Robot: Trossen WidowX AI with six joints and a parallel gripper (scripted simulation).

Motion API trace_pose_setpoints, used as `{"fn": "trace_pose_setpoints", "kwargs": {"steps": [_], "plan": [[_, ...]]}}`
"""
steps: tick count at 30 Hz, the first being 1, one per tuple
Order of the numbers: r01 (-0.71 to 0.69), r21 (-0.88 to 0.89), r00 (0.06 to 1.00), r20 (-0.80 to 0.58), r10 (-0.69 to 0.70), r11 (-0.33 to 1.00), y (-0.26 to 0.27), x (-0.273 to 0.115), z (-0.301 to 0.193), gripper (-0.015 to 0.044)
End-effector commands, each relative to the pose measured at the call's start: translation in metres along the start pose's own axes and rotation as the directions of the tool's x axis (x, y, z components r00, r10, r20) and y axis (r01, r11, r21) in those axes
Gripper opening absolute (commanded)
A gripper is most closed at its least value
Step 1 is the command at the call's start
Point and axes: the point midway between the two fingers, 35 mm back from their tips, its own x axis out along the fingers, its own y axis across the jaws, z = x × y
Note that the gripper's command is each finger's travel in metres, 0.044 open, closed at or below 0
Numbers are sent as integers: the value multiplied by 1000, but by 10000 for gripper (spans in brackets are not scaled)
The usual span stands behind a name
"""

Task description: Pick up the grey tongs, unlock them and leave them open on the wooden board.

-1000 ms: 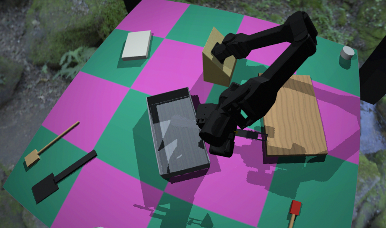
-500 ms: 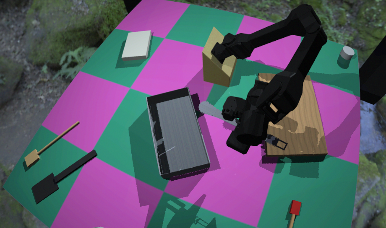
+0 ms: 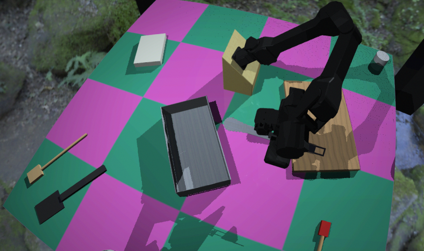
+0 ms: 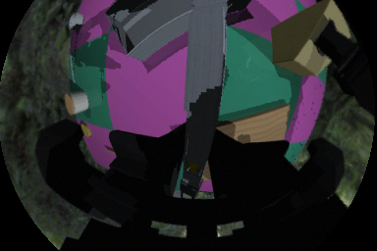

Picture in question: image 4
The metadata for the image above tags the olive-yellow flat disc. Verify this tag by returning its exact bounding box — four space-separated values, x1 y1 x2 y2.
81 123 91 137

